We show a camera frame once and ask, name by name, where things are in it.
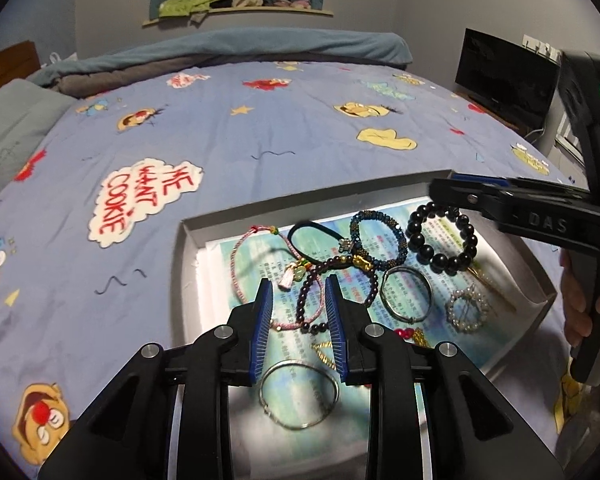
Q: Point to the large silver bangle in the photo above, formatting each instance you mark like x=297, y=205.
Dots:
x=290, y=425

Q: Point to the pink cloth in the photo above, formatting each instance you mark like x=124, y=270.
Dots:
x=292, y=3

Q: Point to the grey folded blanket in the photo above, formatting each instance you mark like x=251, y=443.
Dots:
x=120, y=77

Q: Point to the person's right hand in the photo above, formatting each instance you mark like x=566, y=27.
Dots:
x=575, y=300

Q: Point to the grey shallow cardboard box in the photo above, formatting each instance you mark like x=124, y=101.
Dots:
x=190, y=250

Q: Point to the black monitor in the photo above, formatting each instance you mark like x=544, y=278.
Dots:
x=505, y=77

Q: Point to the gold hairpin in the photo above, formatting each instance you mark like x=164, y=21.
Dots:
x=485, y=280

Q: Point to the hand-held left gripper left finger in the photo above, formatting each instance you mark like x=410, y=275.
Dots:
x=260, y=332

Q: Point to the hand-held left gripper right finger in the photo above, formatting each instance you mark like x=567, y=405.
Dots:
x=337, y=332

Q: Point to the thin silver bangle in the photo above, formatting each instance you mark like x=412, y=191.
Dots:
x=387, y=305

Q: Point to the grey-blue pillow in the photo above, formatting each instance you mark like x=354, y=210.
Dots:
x=15, y=125

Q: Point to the white slatted rack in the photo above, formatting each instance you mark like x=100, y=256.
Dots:
x=570, y=132

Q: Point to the printed paper sheet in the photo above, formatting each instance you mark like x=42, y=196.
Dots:
x=455, y=350

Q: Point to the blue folded blanket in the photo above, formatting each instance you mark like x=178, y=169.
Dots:
x=240, y=45

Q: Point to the white wall hook rack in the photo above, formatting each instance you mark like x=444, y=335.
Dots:
x=542, y=46

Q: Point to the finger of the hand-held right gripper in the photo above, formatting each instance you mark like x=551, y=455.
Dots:
x=465, y=197
x=545, y=186

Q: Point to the wooden headboard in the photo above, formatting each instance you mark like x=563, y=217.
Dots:
x=5, y=67

